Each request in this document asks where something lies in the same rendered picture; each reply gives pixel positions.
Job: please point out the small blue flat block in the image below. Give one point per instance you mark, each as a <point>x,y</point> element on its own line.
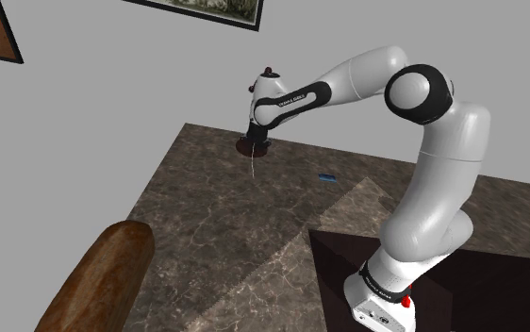
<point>327,178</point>

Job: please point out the dark red round plate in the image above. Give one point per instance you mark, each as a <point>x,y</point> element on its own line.
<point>261,153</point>

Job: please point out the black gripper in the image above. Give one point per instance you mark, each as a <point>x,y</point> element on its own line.
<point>256,135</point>

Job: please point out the black framed pale wall picture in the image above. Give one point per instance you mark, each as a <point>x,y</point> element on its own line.
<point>210,8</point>

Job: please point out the thin white stick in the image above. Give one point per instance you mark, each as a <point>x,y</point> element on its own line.
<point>252,162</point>

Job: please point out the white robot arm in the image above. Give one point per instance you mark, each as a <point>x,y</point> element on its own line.
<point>449,184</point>

